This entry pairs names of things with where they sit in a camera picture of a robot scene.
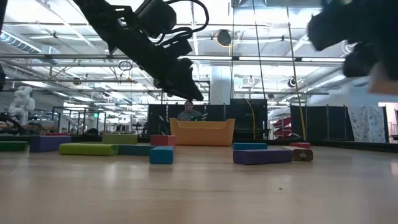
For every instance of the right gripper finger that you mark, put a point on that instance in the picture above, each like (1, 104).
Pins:
(360, 60)

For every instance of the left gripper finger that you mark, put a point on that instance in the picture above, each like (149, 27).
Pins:
(183, 81)

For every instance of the blue long block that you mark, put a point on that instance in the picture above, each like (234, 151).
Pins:
(161, 155)
(250, 146)

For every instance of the teal long block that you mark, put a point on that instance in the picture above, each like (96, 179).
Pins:
(133, 150)

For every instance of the light green medium block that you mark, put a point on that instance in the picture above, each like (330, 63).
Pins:
(119, 139)

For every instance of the red long block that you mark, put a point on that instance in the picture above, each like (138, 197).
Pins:
(300, 145)

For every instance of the purple long block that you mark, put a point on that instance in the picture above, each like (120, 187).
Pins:
(49, 143)
(262, 156)

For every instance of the beige long block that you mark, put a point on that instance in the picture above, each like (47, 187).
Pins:
(301, 154)

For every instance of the lime long block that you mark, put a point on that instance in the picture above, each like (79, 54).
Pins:
(88, 149)

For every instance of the red medium block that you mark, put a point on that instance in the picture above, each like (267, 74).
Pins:
(56, 134)

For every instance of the dark green long block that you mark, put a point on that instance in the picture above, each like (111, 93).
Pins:
(12, 146)

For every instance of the person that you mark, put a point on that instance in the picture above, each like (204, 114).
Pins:
(189, 113)

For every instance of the black partition panel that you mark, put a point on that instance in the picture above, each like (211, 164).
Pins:
(317, 123)
(155, 119)

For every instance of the yellow plastic bin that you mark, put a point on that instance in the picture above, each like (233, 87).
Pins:
(202, 132)

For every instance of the white patterned cloth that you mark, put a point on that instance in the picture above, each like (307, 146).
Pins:
(367, 119)

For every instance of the black round ceiling fixture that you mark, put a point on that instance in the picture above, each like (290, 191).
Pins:
(291, 82)

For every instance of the black cabinet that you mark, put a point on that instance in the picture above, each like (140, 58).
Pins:
(242, 124)

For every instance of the red rack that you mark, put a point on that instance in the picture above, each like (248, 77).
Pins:
(281, 124)

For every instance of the white robot figure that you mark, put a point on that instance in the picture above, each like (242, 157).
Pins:
(21, 104)

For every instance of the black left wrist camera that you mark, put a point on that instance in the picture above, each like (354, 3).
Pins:
(157, 17)

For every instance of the silver ventilation duct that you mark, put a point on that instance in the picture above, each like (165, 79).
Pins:
(326, 81)

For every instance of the grey ventilation duct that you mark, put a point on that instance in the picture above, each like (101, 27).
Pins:
(18, 42)

